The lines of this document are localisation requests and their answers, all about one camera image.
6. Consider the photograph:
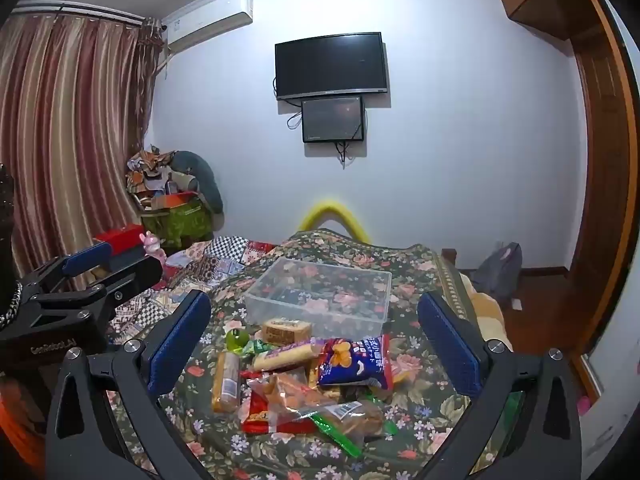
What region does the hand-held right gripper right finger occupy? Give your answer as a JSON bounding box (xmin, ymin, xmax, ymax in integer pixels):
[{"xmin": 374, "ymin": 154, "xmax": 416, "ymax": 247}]
[{"xmin": 417, "ymin": 291, "xmax": 583, "ymax": 480}]

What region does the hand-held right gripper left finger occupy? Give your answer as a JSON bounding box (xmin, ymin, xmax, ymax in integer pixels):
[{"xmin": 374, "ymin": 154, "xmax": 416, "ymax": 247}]
[{"xmin": 46, "ymin": 289, "xmax": 213, "ymax": 480}]

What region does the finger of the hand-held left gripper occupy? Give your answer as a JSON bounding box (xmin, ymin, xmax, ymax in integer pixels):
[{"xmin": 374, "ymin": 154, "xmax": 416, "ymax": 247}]
[
  {"xmin": 17, "ymin": 241, "xmax": 113, "ymax": 306},
  {"xmin": 30, "ymin": 256, "xmax": 164, "ymax": 331}
]

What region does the brown bread packet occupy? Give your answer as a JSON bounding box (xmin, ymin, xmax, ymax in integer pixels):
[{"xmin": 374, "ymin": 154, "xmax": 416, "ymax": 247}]
[{"xmin": 212, "ymin": 350, "xmax": 241, "ymax": 415}]

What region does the blue chip bag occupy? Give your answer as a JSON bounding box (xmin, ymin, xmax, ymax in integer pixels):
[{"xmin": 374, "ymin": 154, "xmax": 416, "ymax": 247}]
[{"xmin": 316, "ymin": 334, "xmax": 396, "ymax": 391}]

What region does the red snack packet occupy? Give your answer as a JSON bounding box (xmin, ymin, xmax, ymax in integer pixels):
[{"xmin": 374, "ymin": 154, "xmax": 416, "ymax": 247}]
[{"xmin": 240, "ymin": 370, "xmax": 312, "ymax": 436}]

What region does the long cream biscuit packet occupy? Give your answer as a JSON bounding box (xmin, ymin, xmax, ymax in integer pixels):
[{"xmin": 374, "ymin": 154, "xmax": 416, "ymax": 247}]
[{"xmin": 251, "ymin": 338, "xmax": 331, "ymax": 374}]

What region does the orange label cake packet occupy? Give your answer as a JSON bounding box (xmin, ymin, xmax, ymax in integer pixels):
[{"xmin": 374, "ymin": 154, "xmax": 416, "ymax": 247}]
[{"xmin": 261, "ymin": 317, "xmax": 312, "ymax": 346}]

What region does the clear pastry bag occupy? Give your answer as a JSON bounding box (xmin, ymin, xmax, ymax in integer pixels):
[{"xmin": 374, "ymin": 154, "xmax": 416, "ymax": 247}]
[{"xmin": 247, "ymin": 372, "xmax": 399, "ymax": 459}]

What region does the clear plastic container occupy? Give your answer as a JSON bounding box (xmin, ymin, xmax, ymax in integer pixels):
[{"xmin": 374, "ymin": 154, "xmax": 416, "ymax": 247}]
[{"xmin": 243, "ymin": 257, "xmax": 393, "ymax": 341}]

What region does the pink toy figure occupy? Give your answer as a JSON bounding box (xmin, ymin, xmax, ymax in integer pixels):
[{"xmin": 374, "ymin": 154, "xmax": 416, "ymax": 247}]
[{"xmin": 142, "ymin": 231, "xmax": 169, "ymax": 264}]

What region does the red box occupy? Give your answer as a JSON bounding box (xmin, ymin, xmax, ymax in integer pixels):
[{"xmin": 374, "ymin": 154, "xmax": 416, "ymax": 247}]
[{"xmin": 94, "ymin": 224, "xmax": 146, "ymax": 254}]

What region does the orange cloth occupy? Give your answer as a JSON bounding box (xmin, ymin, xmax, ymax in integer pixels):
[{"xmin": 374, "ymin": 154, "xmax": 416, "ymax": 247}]
[{"xmin": 0, "ymin": 375, "xmax": 53, "ymax": 463}]

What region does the grey backpack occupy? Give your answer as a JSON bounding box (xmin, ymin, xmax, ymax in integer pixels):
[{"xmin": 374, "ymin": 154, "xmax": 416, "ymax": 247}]
[{"xmin": 472, "ymin": 242, "xmax": 524, "ymax": 297}]

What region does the checkered patchwork quilt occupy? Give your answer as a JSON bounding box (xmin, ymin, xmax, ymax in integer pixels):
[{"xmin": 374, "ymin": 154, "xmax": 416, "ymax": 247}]
[{"xmin": 107, "ymin": 235, "xmax": 277, "ymax": 347}]

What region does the pile of patterned clothes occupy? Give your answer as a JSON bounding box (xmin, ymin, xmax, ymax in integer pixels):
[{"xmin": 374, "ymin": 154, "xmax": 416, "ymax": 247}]
[{"xmin": 126, "ymin": 146, "xmax": 201, "ymax": 207}]

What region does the teal plush cushion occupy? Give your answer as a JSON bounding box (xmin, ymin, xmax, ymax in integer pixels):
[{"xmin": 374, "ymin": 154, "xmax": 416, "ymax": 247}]
[{"xmin": 172, "ymin": 150, "xmax": 225, "ymax": 217}]

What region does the striped red curtain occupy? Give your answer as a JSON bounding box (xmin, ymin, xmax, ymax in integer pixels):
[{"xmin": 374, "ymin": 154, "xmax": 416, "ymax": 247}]
[{"xmin": 0, "ymin": 10, "xmax": 162, "ymax": 292}]

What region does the yellow foam tube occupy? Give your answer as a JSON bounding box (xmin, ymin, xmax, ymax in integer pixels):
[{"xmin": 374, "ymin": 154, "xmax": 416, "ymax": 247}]
[{"xmin": 298, "ymin": 200, "xmax": 371, "ymax": 244}]

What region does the white air conditioner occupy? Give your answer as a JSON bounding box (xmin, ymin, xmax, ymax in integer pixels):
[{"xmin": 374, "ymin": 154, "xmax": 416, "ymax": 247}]
[{"xmin": 161, "ymin": 0, "xmax": 254, "ymax": 54}]

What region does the black monitor cable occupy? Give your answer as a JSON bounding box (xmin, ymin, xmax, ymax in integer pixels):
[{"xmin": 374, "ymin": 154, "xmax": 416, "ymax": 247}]
[{"xmin": 333, "ymin": 140, "xmax": 359, "ymax": 169}]

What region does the small black wall monitor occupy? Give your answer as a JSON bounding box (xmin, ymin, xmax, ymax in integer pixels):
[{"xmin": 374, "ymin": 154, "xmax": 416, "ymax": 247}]
[{"xmin": 301, "ymin": 95, "xmax": 365, "ymax": 144}]

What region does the large black wall television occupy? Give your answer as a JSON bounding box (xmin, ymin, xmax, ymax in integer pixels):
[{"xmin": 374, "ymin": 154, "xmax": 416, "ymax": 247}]
[{"xmin": 274, "ymin": 32, "xmax": 390, "ymax": 101}]

